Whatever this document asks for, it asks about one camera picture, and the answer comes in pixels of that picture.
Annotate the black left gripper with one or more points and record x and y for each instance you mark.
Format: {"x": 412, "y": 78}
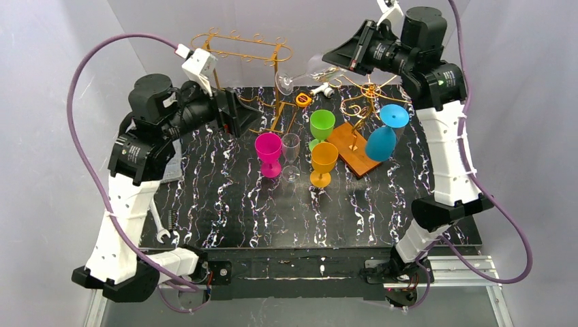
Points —
{"x": 223, "y": 112}

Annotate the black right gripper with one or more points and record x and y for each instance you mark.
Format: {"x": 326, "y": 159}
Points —
{"x": 364, "y": 45}

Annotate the clear wine glass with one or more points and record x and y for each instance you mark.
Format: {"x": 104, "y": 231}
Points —
{"x": 291, "y": 145}
{"x": 317, "y": 70}

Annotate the blue plastic wine glass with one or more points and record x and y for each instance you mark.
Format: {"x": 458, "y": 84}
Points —
{"x": 382, "y": 141}

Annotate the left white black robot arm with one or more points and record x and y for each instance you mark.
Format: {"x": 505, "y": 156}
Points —
{"x": 160, "y": 115}

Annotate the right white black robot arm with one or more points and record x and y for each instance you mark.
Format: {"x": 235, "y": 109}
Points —
{"x": 438, "y": 93}

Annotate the gold rectangular hanging rack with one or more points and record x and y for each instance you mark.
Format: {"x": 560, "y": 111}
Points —
{"x": 250, "y": 61}

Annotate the magenta plastic wine glass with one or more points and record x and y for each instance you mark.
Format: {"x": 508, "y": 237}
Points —
{"x": 268, "y": 147}

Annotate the green plastic wine glass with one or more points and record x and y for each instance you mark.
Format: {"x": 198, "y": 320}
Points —
{"x": 321, "y": 124}

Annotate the orange plastic wine glass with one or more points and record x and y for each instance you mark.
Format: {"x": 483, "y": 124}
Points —
{"x": 323, "y": 159}

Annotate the white pipe fitting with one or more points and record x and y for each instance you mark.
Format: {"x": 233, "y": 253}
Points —
{"x": 324, "y": 89}

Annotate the yellow tape measure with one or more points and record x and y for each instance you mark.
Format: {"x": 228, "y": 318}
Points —
{"x": 303, "y": 100}

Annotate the clear plastic screw box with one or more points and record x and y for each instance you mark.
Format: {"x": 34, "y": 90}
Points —
{"x": 173, "y": 170}

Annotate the black bit strip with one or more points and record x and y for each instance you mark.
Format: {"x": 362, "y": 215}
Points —
{"x": 172, "y": 216}

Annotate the silver wrench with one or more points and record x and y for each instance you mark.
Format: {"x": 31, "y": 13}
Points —
{"x": 162, "y": 233}

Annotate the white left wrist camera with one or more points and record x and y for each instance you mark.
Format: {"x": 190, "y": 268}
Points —
{"x": 198, "y": 65}

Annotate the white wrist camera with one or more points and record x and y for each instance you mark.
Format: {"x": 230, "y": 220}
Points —
{"x": 198, "y": 65}
{"x": 391, "y": 12}

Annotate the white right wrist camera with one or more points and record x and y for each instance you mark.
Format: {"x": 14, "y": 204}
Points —
{"x": 391, "y": 12}

